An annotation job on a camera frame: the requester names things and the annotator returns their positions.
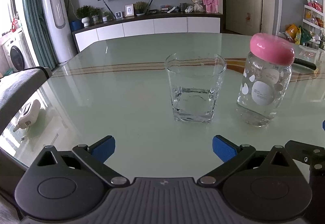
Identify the bushy green potted plant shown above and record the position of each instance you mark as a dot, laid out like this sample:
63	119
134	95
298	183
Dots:
140	8

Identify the grey sofa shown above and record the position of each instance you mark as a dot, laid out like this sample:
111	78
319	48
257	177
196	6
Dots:
17	86

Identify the white snack shelf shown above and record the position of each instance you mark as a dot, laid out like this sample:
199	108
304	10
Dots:
314	23

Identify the blue pot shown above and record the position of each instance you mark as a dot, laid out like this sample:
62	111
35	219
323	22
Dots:
75	25

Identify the colourful snack bags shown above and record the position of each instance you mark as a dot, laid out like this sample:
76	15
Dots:
297	34

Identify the black flat object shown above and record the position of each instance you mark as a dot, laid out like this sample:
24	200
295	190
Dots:
306	64

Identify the clear glass cup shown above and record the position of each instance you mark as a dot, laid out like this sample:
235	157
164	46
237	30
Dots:
195	91

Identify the small potted plant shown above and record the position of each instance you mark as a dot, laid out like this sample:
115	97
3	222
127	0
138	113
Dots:
106	17
96	17

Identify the white plug-in device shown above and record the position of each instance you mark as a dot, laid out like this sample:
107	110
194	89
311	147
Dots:
29	113

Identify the pink dotted bottle cap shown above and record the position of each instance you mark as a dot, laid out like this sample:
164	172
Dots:
271	47

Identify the potted plant in white pot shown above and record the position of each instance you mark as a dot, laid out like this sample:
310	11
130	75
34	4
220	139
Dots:
85	14

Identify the doll bouquet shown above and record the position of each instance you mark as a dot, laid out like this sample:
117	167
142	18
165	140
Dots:
197	1

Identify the white tower air conditioner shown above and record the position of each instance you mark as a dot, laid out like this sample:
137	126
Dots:
54	10

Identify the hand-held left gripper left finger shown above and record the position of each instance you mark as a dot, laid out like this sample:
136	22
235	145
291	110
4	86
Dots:
104	149

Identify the small dark photo frame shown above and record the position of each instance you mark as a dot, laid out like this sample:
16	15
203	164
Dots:
118	15

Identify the white washing machine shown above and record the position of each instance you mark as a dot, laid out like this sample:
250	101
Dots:
14	53

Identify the white photo frame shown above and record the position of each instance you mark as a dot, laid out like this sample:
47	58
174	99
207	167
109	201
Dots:
129	10

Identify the white television cabinet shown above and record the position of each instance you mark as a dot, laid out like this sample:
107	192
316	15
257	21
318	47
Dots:
152	27

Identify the clear glass bottle white dots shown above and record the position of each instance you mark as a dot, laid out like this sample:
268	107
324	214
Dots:
261	86

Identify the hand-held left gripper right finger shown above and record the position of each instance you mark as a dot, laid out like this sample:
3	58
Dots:
223	149

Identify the pink gift box with bow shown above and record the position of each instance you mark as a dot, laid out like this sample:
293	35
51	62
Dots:
210	1

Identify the green curtain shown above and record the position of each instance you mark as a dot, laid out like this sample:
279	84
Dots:
33	18

